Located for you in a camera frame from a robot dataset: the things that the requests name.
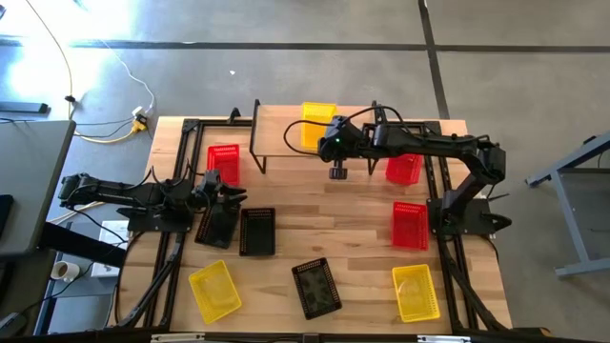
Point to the yellow plastic mesh basket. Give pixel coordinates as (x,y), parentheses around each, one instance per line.
(415,293)
(214,291)
(310,119)

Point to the white power adapter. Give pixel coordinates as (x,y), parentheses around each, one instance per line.
(140,111)

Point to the black frame knob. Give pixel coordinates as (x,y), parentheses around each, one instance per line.
(234,115)

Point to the silver metal bracket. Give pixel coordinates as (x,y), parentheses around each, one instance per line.
(443,339)
(176,338)

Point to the grey metal frame table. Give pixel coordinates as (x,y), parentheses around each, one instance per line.
(570,214)

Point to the yellow power plug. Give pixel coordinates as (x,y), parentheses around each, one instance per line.
(139,126)

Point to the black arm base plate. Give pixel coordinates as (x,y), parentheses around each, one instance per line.
(481,221)
(143,224)

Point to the black aluminium rig frame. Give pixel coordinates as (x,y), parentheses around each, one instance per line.
(372,339)

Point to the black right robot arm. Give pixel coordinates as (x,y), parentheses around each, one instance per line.
(429,143)

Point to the red plastic mesh basket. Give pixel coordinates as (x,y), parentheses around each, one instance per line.
(405,170)
(410,226)
(223,162)

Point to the black floor bar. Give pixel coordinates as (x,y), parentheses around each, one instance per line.
(24,107)

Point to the wooden shelf with black legs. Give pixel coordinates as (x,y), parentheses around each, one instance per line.
(276,133)

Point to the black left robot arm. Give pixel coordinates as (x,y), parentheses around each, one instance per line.
(119,193)

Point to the black desk beam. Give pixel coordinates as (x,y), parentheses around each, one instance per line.
(81,244)

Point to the black device on desk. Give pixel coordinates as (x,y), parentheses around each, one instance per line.
(5,214)

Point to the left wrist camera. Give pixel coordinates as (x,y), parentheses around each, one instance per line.
(212,177)

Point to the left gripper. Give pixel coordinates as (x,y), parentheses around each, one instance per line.
(209,195)

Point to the black plastic mesh basket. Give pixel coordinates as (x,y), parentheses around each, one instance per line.
(317,288)
(217,231)
(257,233)

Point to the white paper box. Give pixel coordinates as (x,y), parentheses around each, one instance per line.
(114,231)

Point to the grey desk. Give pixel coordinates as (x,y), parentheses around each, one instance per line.
(28,181)

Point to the white cup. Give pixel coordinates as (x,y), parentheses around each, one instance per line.
(67,271)

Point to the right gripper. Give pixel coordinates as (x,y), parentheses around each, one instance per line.
(343,140)

